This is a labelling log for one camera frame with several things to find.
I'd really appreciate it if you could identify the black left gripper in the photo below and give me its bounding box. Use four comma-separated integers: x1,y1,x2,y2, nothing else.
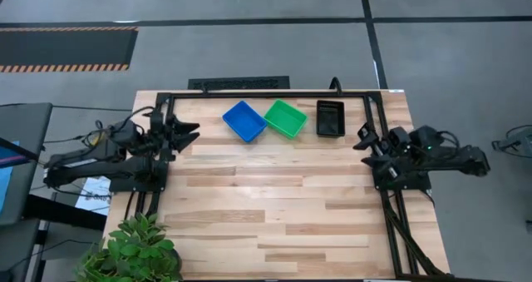
148,106,201,161

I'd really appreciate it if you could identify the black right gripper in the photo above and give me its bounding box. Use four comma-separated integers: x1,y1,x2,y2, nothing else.
352,122,417,181

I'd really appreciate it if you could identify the black plastic basket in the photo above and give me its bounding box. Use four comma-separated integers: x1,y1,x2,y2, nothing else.
315,99,347,139

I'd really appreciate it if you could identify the blue plastic basket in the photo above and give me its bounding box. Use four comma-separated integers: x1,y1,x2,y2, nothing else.
221,100,268,144

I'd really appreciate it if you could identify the green plastic basket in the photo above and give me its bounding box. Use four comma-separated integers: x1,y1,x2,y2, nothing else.
263,98,309,141

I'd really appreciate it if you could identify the black perforated floor grate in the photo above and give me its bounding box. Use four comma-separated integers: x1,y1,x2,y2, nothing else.
187,75,292,92

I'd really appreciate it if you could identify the white paper sheet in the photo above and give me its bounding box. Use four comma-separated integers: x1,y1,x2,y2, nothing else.
74,175,113,217

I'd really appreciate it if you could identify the green leafy plant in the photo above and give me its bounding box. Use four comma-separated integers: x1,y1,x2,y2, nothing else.
76,212,185,282

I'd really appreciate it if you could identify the black hazard-striped floor mat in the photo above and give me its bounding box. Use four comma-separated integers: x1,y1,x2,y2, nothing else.
0,25,140,74

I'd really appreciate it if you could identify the grey side desk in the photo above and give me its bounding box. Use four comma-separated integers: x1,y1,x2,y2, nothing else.
0,101,54,227

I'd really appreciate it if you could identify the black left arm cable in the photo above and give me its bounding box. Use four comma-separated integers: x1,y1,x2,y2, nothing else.
81,104,157,146

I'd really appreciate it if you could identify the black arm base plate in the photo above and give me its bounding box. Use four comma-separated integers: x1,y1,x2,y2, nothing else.
108,160,170,193
371,165,433,192

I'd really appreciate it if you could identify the black cable bundle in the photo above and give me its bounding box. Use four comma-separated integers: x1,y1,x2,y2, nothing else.
379,189,446,277
122,190,161,217

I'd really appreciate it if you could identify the black aluminium table frame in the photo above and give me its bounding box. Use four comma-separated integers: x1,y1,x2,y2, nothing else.
155,91,453,281

